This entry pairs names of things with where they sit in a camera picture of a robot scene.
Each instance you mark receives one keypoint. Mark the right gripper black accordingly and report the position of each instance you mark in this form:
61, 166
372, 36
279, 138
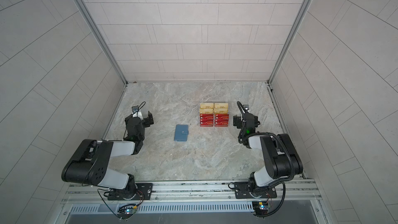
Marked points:
238, 121

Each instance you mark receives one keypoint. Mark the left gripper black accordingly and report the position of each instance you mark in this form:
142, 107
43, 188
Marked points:
147, 120

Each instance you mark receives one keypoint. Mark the red cards stack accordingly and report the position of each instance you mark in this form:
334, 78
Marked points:
207, 120
221, 120

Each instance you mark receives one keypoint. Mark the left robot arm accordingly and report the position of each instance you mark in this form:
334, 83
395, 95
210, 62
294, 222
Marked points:
89, 163

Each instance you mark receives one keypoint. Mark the gold cards right stack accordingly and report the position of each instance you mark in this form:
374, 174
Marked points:
221, 108

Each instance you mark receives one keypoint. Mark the gold cards stack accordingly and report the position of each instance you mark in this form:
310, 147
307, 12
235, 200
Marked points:
206, 108
221, 108

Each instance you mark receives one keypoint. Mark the clear acrylic card stand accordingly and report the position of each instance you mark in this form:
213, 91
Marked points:
214, 114

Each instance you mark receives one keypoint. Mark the gold cards left stack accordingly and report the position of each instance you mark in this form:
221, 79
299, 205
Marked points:
206, 108

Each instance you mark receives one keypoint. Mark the right green circuit board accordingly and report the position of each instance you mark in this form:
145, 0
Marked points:
260, 208

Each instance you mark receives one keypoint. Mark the green circuit board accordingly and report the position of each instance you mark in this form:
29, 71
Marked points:
260, 208
127, 211

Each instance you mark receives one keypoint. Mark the left green circuit board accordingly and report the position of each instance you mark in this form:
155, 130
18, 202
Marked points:
127, 211

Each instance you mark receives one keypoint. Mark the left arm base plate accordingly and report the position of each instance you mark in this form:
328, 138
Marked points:
139, 192

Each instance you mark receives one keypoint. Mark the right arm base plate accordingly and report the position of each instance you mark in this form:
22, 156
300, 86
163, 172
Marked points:
246, 190

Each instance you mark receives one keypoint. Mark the aluminium mounting rail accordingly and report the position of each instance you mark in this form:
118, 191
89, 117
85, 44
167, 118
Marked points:
193, 191

